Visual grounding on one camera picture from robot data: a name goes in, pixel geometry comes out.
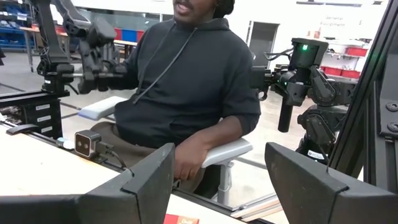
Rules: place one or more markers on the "person's hand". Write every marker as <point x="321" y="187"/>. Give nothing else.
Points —
<point x="188" y="158"/>

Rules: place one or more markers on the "black drawer cabinet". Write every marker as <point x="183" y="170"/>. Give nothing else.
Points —
<point x="31" y="113"/>

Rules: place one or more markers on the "grey armrest office chair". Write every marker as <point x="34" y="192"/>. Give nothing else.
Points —
<point x="227" y="151"/>

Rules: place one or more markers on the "red storage bin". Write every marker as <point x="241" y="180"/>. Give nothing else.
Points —
<point x="356" y="51"/>
<point x="350" y="74"/>
<point x="332" y="71"/>

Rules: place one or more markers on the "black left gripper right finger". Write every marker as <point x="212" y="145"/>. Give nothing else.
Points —
<point x="311" y="196"/>

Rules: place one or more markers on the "dark grey door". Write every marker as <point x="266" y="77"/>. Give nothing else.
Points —
<point x="262" y="43"/>

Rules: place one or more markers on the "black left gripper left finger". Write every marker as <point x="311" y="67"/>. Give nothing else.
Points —
<point x="136" y="199"/>

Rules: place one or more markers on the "small grey table camera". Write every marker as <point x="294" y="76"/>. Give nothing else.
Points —
<point x="84" y="144"/>

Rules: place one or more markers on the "red snack packet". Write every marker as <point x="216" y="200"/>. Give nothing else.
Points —
<point x="174" y="219"/>

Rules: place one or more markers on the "blue shelf rack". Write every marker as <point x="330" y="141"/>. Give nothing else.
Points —
<point x="14" y="18"/>

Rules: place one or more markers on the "person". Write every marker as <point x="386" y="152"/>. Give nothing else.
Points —
<point x="192" y="77"/>

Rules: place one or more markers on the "black aluminium frame post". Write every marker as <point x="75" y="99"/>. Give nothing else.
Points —
<point x="367" y="102"/>

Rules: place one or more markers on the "small pale blue cap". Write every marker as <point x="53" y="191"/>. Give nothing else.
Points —
<point x="65" y="143"/>

